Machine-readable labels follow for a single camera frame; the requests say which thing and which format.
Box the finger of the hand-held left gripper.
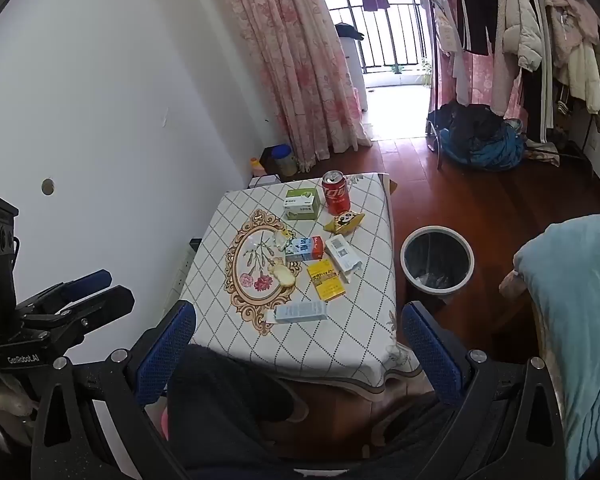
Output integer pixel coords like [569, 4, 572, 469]
[20, 285, 137, 348]
[16, 269, 113, 317]

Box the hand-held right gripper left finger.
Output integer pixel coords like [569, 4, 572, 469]
[30, 300, 197, 480]

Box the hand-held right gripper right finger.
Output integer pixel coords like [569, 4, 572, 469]
[401, 301, 567, 480]

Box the white round trash bin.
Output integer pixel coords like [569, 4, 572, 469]
[400, 226, 475, 307]

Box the yellow box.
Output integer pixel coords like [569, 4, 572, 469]
[307, 259, 346, 303]

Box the white barcode box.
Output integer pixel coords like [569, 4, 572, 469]
[324, 234, 364, 284]

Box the yellow snack piece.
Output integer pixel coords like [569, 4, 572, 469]
[270, 258, 299, 289]

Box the panda print snack packet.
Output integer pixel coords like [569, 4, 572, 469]
[322, 211, 366, 235]

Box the blue and red carton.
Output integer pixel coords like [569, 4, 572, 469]
[284, 236, 327, 263]

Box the red soda can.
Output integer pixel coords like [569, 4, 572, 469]
[321, 170, 351, 217]

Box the white power strip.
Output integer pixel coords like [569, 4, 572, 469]
[172, 246, 194, 294]

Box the pink quilt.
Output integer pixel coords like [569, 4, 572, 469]
[499, 269, 532, 308]

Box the white and blue tube box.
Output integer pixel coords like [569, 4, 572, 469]
[265, 301, 330, 325]

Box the light blue blanket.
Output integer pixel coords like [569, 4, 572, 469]
[512, 211, 600, 480]

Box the green and white box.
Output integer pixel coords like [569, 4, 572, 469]
[283, 187, 322, 222]

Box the blue and black clothes pile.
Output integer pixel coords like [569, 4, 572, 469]
[426, 102, 527, 171]

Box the jar with blue lid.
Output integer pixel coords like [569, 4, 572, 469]
[271, 144, 299, 177]

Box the black clothes rack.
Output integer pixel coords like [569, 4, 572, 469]
[424, 0, 597, 177]

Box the patterned cloth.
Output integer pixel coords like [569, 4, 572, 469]
[524, 139, 562, 167]

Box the pink floral curtain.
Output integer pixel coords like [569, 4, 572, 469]
[209, 0, 374, 172]
[426, 0, 527, 117]

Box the white appliance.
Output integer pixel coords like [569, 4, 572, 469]
[337, 35, 369, 114]

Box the black balcony railing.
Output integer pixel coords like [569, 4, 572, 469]
[325, 0, 431, 75]

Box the dark cloth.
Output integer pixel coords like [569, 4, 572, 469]
[333, 22, 365, 42]

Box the row of hanging clothes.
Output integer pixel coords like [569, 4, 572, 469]
[430, 0, 600, 136]

